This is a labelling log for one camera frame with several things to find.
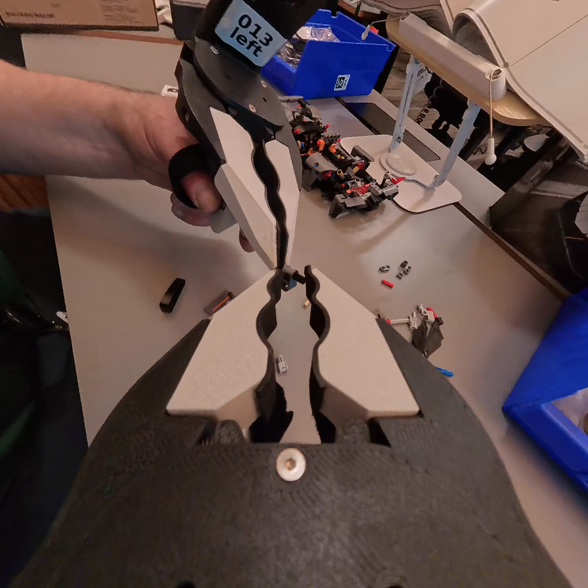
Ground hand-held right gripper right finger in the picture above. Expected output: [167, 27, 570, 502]
[304, 265, 420, 444]

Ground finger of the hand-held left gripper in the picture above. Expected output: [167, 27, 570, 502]
[209, 108, 282, 272]
[264, 138, 304, 270]

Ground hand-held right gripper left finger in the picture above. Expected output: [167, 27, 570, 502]
[166, 269, 294, 444]

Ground person's left forearm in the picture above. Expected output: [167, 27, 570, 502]
[0, 60, 138, 180]

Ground partly built lego car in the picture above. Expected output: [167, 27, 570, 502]
[287, 99, 407, 219]

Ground small grey lego assembly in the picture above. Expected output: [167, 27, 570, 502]
[203, 290, 235, 318]

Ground pile of loose lego pieces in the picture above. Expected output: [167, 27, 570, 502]
[377, 303, 455, 378]

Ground black curved lego panel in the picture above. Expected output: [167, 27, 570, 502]
[159, 278, 187, 314]

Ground person's left hand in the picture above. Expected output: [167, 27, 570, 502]
[131, 94, 255, 254]

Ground blue storage bin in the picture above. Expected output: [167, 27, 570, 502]
[502, 288, 588, 492]
[259, 10, 397, 101]

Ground clear plastic parts bags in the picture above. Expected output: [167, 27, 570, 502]
[276, 25, 343, 62]
[551, 388, 588, 437]

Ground white book stand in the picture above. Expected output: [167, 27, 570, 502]
[340, 13, 549, 216]

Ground brown cardboard box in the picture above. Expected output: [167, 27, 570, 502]
[0, 0, 160, 32]

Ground person's green shirt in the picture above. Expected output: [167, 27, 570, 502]
[0, 207, 90, 588]

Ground dark chair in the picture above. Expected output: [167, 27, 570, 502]
[488, 156, 588, 295]

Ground open instruction booklet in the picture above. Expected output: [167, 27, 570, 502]
[363, 0, 588, 161]

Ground white pull cord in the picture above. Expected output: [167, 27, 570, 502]
[486, 66, 501, 166]

